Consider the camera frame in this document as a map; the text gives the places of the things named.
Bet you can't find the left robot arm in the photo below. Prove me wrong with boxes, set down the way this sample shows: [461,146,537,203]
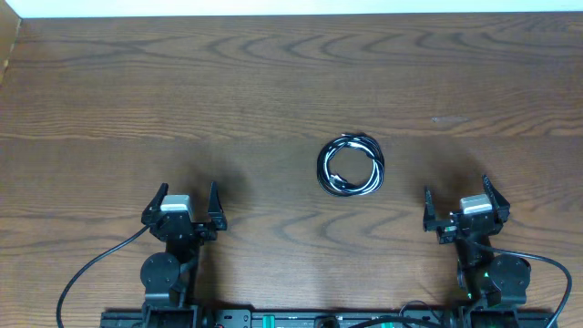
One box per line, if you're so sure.
[140,182,228,327]

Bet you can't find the long black usb cable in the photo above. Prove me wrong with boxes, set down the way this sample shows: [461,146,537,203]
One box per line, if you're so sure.
[316,132,386,198]

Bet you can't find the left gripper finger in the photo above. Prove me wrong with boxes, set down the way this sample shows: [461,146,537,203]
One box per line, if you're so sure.
[141,183,169,225]
[208,181,228,231]

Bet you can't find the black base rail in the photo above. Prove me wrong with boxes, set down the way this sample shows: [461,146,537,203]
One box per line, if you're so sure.
[99,308,551,328]

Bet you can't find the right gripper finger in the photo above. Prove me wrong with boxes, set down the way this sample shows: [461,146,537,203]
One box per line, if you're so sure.
[482,175,510,223]
[423,187,443,231]

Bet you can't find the white usb cable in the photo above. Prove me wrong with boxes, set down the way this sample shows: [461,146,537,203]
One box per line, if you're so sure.
[322,138,383,195]

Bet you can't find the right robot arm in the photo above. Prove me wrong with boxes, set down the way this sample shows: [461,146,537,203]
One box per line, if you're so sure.
[423,175,531,327]

